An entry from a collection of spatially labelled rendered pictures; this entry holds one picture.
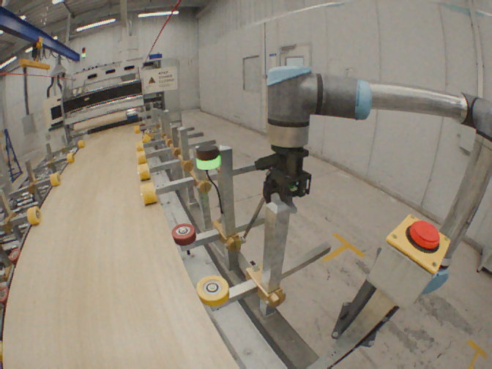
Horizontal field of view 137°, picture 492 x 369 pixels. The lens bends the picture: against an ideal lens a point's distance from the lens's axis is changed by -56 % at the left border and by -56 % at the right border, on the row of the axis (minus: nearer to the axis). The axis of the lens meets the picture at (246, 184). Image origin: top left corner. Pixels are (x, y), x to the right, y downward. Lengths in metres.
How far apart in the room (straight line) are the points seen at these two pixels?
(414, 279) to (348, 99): 0.33
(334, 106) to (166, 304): 0.56
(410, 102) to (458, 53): 2.35
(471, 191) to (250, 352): 0.87
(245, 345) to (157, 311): 0.35
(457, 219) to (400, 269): 0.59
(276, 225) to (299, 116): 0.21
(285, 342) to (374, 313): 0.42
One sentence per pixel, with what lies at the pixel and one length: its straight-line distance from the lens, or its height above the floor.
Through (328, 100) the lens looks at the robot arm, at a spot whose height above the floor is 1.32.
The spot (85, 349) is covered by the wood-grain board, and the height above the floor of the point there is 0.90.
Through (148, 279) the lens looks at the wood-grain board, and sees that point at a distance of 0.61.
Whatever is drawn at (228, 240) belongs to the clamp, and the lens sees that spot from 0.72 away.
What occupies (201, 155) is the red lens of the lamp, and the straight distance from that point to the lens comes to 0.56.
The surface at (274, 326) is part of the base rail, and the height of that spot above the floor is 0.70.
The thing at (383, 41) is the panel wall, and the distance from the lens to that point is 3.26.
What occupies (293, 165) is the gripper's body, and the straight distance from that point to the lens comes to 0.45.
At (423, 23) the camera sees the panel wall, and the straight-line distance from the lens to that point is 3.14.
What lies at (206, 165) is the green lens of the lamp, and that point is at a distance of 0.56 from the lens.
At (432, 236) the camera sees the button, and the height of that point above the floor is 1.23.
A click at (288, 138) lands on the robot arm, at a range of 0.43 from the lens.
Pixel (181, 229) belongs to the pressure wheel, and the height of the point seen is 0.91.
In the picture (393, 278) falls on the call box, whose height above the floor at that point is 1.18.
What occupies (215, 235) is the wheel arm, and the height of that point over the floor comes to 0.86.
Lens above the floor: 1.35
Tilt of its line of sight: 28 degrees down
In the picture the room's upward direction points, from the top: 1 degrees counter-clockwise
